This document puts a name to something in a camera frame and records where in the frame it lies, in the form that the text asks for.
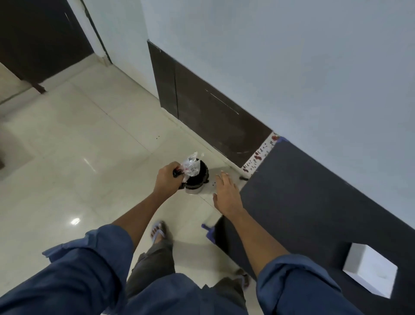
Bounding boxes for white red floral strip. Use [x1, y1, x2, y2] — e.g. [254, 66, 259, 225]
[241, 131, 281, 174]

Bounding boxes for blue sandal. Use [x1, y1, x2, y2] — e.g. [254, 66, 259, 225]
[150, 221, 169, 244]

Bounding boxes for person's left forearm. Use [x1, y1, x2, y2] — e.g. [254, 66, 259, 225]
[111, 190, 170, 253]

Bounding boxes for blue corner piece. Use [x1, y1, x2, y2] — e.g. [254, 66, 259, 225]
[201, 223, 217, 244]

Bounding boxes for dark brown cabinet panel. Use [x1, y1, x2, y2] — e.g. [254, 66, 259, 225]
[147, 40, 273, 169]

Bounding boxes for grey trousers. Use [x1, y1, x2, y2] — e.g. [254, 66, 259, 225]
[125, 242, 249, 309]

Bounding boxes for dark brown door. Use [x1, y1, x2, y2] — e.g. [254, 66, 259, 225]
[0, 0, 95, 95]

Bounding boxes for person's left hand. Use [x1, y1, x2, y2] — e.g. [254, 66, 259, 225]
[152, 161, 188, 202]

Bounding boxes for person's right forearm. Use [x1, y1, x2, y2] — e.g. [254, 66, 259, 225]
[231, 208, 291, 279]

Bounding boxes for brown sandal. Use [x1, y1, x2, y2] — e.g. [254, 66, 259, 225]
[236, 269, 252, 289]

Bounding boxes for clear plastic bag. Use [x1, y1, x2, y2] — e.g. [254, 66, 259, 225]
[179, 151, 201, 178]

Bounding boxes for person's right hand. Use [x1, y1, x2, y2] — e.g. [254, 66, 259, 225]
[212, 171, 247, 222]

